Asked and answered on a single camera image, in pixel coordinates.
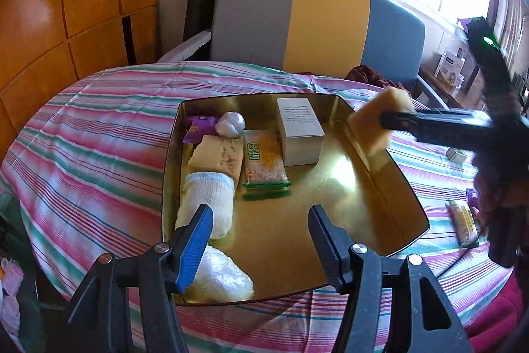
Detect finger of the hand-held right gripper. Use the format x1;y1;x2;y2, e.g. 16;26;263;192
378;109;492;143

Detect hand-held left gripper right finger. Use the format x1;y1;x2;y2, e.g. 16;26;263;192
308;204;474;353

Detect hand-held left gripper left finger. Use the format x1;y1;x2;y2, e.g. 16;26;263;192
66;204;213;353

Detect plastic-wrapped white bundle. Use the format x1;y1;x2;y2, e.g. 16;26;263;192
182;244;255;303

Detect white sock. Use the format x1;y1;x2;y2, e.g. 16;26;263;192
174;171;235;240

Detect gold metal tray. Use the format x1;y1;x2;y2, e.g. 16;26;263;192
162;92;430;306

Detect small yellow sponge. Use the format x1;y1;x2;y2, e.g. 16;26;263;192
348;87;416;157

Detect large yellow sponge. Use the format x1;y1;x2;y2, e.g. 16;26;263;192
188;135;244;188

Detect cracker packet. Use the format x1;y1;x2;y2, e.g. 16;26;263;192
241;130;293;190
445;199;480;248

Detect white cardboard box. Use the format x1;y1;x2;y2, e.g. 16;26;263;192
276;97;326;167

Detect small white ball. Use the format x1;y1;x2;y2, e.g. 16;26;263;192
216;112;246;139

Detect person's right hand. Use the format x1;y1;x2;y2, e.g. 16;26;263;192
474;165;517;241

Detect wooden desk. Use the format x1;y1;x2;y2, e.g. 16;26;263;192
422;64;488;110

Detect white printed carton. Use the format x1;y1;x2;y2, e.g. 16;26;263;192
436;51;466;83

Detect striped curtain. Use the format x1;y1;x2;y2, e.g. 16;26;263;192
490;0;529;68

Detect dark red cloth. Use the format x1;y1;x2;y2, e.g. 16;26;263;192
345;65;414;93

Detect striped tablecloth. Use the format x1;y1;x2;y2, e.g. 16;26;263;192
0;61;515;353

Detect grey yellow blue chair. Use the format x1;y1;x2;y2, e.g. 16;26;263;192
157;0;449;110

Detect pink white cloth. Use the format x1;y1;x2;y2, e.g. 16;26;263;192
0;256;25;337

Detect red blanket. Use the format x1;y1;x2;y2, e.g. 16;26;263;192
467;266;529;341

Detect wooden wardrobe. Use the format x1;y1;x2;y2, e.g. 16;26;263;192
0;0;162;139

